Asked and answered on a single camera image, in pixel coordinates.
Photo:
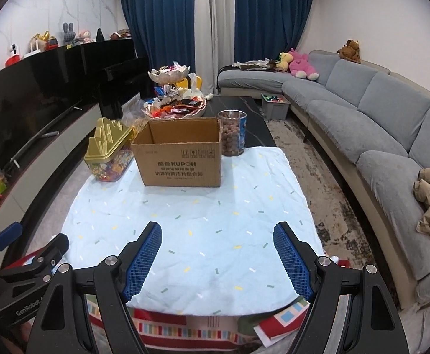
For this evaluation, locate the white and red camera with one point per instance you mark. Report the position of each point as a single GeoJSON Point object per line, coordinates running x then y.
{"type": "Point", "coordinates": [13, 55]}

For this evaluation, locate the black curved television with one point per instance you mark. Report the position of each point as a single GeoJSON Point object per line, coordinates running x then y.
{"type": "Point", "coordinates": [23, 107]}

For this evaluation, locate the white plastic bag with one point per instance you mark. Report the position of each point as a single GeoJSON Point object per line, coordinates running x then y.
{"type": "Point", "coordinates": [191, 93]}

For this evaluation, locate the black piano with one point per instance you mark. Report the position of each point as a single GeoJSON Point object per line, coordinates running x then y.
{"type": "Point", "coordinates": [115, 70]}

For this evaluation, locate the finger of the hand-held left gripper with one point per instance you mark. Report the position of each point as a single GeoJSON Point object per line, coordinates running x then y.
{"type": "Point", "coordinates": [52, 250]}
{"type": "Point", "coordinates": [7, 235]}

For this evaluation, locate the grey bunny plush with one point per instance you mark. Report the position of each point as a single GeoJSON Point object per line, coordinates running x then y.
{"type": "Point", "coordinates": [69, 37]}

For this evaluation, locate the colourful printed book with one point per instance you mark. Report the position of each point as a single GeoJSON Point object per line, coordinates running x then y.
{"type": "Point", "coordinates": [277, 326]}

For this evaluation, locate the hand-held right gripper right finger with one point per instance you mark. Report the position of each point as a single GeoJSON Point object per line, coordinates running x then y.
{"type": "Point", "coordinates": [292, 261]}

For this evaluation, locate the small white lotus bowl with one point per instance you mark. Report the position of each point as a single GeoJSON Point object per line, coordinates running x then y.
{"type": "Point", "coordinates": [169, 77]}

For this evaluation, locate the yellow plush toy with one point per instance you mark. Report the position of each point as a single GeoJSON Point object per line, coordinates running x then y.
{"type": "Point", "coordinates": [284, 62]}

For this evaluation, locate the grey remote control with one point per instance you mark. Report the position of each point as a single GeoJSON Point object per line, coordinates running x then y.
{"type": "Point", "coordinates": [49, 133]}

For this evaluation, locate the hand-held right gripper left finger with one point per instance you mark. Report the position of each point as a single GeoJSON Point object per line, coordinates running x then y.
{"type": "Point", "coordinates": [143, 261]}

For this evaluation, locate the small pile of snack packets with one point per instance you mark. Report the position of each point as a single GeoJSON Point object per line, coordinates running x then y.
{"type": "Point", "coordinates": [169, 68]}

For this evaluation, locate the large pile of snack packets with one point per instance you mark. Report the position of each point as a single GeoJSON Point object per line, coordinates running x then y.
{"type": "Point", "coordinates": [174, 108]}

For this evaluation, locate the white sheer curtain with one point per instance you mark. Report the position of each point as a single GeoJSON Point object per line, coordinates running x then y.
{"type": "Point", "coordinates": [220, 25]}

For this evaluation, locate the large white lotus bowl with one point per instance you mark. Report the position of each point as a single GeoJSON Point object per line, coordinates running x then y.
{"type": "Point", "coordinates": [196, 112]}

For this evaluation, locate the colourful striped mat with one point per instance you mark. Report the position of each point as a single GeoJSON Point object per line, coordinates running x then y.
{"type": "Point", "coordinates": [185, 328]}

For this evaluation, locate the white brown cloth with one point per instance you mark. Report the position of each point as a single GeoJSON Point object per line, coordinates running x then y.
{"type": "Point", "coordinates": [253, 65]}

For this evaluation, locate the pink plush toy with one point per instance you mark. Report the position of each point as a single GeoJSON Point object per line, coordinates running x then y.
{"type": "Point", "coordinates": [301, 64]}

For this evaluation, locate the grey storage box of toys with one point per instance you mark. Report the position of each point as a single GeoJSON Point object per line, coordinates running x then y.
{"type": "Point", "coordinates": [276, 108]}

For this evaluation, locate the brown bag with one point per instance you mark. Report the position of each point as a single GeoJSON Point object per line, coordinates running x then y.
{"type": "Point", "coordinates": [121, 34]}

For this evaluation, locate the grey sectional sofa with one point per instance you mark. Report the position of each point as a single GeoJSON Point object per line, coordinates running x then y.
{"type": "Point", "coordinates": [366, 129]}

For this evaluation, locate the brown plush toy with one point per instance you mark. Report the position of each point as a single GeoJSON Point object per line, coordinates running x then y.
{"type": "Point", "coordinates": [349, 51]}

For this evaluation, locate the blue curtain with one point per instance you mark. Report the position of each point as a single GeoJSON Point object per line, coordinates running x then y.
{"type": "Point", "coordinates": [270, 14]}
{"type": "Point", "coordinates": [163, 25]}

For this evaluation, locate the clear round jar of nuts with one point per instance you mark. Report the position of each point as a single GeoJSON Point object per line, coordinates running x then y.
{"type": "Point", "coordinates": [232, 132]}

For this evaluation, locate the patterned grey rug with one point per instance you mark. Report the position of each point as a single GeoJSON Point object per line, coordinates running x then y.
{"type": "Point", "coordinates": [318, 162]}

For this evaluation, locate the gold balloon decoration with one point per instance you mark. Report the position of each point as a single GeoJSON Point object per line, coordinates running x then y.
{"type": "Point", "coordinates": [41, 42]}

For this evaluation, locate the clear jar with gold lid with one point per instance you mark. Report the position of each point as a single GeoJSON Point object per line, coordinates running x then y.
{"type": "Point", "coordinates": [108, 143]}

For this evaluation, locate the yellow chair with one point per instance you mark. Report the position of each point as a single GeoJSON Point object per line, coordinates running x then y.
{"type": "Point", "coordinates": [195, 81]}

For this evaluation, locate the black marble coffee table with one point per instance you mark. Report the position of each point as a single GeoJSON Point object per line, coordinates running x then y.
{"type": "Point", "coordinates": [255, 125]}

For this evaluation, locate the brown cardboard box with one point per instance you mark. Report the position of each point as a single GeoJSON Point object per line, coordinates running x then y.
{"type": "Point", "coordinates": [178, 158]}

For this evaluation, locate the black metronome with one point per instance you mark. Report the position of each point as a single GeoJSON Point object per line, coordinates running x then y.
{"type": "Point", "coordinates": [100, 35]}

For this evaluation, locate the pink doll plush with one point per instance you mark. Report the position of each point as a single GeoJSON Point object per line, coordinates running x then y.
{"type": "Point", "coordinates": [85, 37]}

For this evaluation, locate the light blue tablecloth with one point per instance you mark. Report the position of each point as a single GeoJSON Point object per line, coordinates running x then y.
{"type": "Point", "coordinates": [200, 210]}

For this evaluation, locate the grey television cabinet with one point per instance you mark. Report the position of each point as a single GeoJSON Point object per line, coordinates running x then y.
{"type": "Point", "coordinates": [64, 147]}

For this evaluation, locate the scattered loose snack packets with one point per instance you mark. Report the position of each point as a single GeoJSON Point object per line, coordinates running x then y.
{"type": "Point", "coordinates": [163, 91]}

